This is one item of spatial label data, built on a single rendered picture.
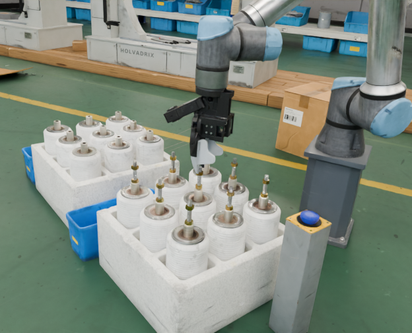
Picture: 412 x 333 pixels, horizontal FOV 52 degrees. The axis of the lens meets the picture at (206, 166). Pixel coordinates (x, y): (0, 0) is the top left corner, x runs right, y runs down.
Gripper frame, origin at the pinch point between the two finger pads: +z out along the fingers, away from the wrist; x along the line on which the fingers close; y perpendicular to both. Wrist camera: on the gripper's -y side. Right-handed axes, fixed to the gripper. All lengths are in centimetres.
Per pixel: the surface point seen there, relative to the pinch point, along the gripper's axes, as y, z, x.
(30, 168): -77, 28, 23
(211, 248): 8.7, 15.8, -10.2
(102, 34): -168, 6, 207
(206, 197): 2.2, 9.5, 1.7
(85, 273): -27.2, 34.8, -11.9
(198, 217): 2.6, 12.2, -4.2
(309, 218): 29.7, 1.8, -9.6
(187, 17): -208, 13, 466
